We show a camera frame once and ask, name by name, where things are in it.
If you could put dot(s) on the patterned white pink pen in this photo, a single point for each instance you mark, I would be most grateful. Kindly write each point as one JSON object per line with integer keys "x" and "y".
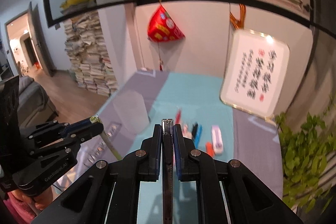
{"x": 186, "y": 133}

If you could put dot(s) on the framed calligraphy sign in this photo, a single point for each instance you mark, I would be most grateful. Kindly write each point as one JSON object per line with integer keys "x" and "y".
{"x": 255, "y": 73}

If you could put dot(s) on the red gel pen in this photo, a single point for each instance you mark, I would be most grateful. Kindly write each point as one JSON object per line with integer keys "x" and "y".
{"x": 178, "y": 116}

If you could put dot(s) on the red pyramid hanging ornament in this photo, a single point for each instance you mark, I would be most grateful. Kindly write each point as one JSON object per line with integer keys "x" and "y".
{"x": 162, "y": 28}

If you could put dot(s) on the tall stack of books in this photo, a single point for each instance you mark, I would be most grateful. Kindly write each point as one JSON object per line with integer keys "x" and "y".
{"x": 86, "y": 48}

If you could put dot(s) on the white purple utility knife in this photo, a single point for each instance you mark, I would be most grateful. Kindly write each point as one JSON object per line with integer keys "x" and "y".
{"x": 217, "y": 141}

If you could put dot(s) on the grey sofa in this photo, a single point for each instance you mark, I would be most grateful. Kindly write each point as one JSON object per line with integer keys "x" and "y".
{"x": 35, "y": 105}

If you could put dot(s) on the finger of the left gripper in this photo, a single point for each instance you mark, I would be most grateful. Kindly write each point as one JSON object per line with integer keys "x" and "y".
{"x": 84, "y": 134}
{"x": 92, "y": 124}

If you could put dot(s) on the black marker pen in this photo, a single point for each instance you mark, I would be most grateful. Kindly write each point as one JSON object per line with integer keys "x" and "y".
{"x": 194, "y": 131}

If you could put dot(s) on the dark grey blue pen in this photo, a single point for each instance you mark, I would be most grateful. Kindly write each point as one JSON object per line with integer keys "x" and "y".
{"x": 167, "y": 169}

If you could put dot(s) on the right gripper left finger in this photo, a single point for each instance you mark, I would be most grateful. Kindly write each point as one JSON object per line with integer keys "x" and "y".
{"x": 108, "y": 192}

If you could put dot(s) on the gold medal with ribbon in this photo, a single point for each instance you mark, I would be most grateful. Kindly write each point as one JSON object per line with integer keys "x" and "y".
{"x": 237, "y": 16}

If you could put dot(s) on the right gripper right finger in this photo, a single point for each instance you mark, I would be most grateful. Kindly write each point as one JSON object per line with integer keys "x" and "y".
{"x": 227, "y": 192}

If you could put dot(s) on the frosted plastic pen cup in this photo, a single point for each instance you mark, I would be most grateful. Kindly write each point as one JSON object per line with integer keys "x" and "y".
{"x": 130, "y": 108}

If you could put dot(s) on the orange highlighter pen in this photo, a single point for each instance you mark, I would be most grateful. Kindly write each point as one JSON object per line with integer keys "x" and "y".
{"x": 209, "y": 149}

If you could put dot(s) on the teal grey tablecloth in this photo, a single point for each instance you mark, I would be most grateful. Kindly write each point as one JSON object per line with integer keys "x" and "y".
{"x": 195, "y": 99}

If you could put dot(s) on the green gel pen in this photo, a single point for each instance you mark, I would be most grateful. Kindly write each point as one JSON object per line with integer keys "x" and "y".
{"x": 106, "y": 138}

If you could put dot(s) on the left hand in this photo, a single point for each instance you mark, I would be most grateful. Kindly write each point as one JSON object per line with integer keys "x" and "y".
{"x": 20, "y": 205}

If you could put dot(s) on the green potted plant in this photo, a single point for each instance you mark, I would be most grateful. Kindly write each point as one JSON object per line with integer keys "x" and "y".
{"x": 305, "y": 157}

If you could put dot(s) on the blue ballpoint pen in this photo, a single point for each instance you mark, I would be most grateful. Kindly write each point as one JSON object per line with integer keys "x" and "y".
{"x": 197, "y": 136}

